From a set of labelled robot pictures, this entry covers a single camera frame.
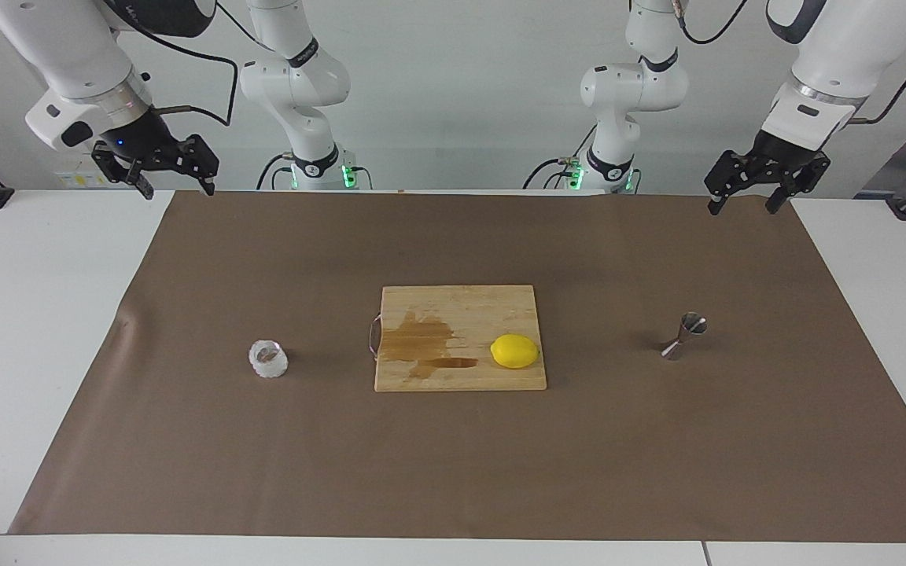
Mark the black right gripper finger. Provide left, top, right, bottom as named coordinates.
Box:
left=91, top=148, right=155, bottom=200
left=174, top=135, right=220, bottom=196

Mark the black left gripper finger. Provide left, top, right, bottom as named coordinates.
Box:
left=703, top=149, right=768, bottom=217
left=764, top=151, right=831, bottom=215

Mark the steel double jigger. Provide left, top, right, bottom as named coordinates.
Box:
left=660, top=312, right=709, bottom=362

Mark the clear textured glass cup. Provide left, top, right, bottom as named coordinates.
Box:
left=248, top=339, right=289, bottom=380

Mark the wooden cutting board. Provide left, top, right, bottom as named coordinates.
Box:
left=369, top=285, right=548, bottom=392

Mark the yellow lemon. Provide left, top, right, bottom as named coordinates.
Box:
left=490, top=333, right=540, bottom=369

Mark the brown paper table mat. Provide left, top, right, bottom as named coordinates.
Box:
left=9, top=189, right=906, bottom=543

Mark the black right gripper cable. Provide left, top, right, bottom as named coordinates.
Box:
left=119, top=0, right=265, bottom=128

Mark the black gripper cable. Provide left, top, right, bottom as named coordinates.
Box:
left=677, top=0, right=906, bottom=127
left=119, top=0, right=265, bottom=128

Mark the white wall socket box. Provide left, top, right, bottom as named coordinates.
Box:
left=56, top=161, right=112, bottom=189

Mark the black base cable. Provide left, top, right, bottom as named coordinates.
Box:
left=522, top=157, right=584, bottom=189
left=256, top=153, right=296, bottom=191

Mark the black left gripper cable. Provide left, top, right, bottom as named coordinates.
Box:
left=677, top=0, right=906, bottom=127

